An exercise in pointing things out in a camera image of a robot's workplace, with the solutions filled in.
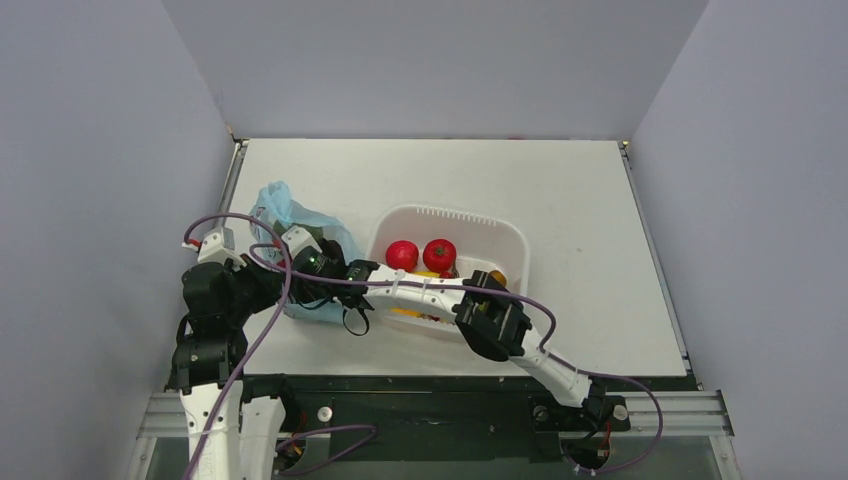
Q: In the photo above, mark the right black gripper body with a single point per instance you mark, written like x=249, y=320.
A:
x=324, y=266

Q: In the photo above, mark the orange fake mango slice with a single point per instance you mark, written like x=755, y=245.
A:
x=406, y=312

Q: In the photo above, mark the white plastic basket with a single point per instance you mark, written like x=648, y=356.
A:
x=482, y=243

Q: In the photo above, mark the black table base frame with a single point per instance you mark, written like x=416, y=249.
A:
x=368, y=427

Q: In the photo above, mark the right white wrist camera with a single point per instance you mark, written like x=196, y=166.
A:
x=297, y=240

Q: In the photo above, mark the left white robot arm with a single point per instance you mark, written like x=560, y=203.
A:
x=231, y=421

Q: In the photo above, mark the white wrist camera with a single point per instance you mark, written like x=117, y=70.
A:
x=297, y=240
x=217, y=246

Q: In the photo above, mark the light blue plastic bag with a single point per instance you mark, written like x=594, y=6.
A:
x=275, y=203

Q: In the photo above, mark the yellow fake banana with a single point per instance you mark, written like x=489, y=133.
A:
x=428, y=274

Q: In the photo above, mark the red fake apple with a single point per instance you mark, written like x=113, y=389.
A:
x=402, y=255

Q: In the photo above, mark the brown fake kiwi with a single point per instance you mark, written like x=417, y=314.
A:
x=499, y=277

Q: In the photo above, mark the red fake tomato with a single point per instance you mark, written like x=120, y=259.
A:
x=440, y=255

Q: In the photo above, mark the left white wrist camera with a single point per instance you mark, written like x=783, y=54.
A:
x=217, y=246

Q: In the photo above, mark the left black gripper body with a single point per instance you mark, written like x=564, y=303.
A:
x=253, y=292

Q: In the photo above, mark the green fake avocado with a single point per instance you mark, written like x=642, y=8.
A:
x=318, y=233

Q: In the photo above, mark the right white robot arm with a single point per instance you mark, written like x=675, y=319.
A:
x=491, y=320

